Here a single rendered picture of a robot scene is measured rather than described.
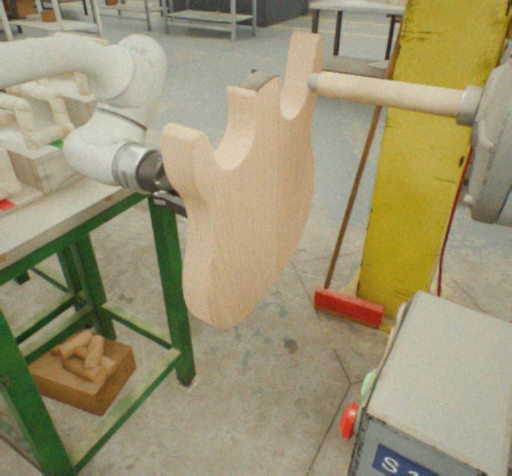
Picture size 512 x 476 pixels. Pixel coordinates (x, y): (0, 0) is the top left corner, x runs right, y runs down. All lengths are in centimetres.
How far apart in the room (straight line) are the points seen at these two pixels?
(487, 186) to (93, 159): 65
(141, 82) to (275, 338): 130
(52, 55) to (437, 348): 64
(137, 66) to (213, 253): 42
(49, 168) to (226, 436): 105
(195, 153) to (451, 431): 33
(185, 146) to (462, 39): 112
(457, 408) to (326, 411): 133
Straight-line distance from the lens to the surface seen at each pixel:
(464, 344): 43
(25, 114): 105
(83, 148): 87
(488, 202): 49
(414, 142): 156
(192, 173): 47
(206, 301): 60
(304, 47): 68
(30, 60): 73
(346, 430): 51
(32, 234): 95
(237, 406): 169
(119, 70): 83
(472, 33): 145
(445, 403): 38
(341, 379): 178
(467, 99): 56
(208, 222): 54
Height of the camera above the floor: 142
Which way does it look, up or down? 33 degrees down
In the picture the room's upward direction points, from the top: straight up
